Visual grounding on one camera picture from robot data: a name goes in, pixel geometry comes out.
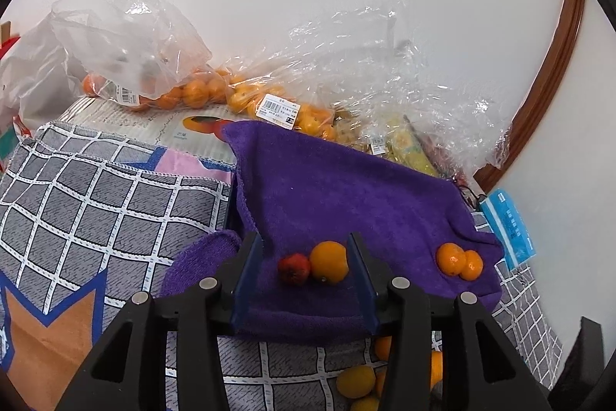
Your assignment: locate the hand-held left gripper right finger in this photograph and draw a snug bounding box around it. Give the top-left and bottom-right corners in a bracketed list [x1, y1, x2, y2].
[347, 232, 552, 411]

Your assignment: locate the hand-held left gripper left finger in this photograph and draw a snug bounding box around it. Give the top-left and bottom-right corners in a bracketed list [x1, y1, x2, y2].
[54, 231, 265, 411]

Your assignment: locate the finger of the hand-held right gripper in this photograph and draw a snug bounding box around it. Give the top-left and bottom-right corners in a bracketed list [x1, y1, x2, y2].
[547, 316, 604, 403]

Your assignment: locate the large orange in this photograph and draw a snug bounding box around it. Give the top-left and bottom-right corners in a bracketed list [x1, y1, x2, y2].
[309, 241, 350, 285]

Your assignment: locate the small red fruit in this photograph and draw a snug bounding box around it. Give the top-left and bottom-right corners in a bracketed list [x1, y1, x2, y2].
[278, 253, 311, 285]

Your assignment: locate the purple towel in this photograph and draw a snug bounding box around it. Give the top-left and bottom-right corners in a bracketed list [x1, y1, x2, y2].
[159, 119, 505, 344]

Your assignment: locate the blue tissue pack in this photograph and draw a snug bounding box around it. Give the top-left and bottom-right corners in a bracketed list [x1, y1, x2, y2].
[480, 188, 536, 270]

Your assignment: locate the clear bag of yellow fruit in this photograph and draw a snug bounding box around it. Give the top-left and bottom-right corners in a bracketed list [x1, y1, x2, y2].
[332, 9, 513, 178]

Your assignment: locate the grey checked star-print cloth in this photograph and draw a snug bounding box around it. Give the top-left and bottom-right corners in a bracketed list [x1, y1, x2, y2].
[0, 122, 564, 411]

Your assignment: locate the printed cardboard box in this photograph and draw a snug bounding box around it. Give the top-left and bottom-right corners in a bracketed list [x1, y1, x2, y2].
[57, 96, 238, 167]

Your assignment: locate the clear bag of pale mandarins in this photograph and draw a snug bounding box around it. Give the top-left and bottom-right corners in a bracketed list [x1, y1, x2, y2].
[225, 55, 340, 141]

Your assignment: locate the clear bag of dark mandarins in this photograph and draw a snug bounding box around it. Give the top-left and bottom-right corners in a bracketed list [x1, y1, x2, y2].
[50, 0, 229, 112]

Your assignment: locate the white printed shopping bag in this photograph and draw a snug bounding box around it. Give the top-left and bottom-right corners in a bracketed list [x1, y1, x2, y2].
[0, 115, 34, 166]

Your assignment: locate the white plastic bag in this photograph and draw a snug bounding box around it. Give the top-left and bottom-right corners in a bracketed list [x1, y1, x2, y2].
[0, 9, 90, 130]

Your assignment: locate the red paper bag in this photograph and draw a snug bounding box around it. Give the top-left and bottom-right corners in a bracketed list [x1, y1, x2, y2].
[0, 21, 22, 60]

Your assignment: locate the black cable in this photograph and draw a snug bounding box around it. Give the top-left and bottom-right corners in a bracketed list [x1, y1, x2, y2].
[455, 180, 489, 212]

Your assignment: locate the brown wooden door frame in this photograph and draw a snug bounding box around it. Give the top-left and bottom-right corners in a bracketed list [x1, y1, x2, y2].
[474, 0, 587, 195]

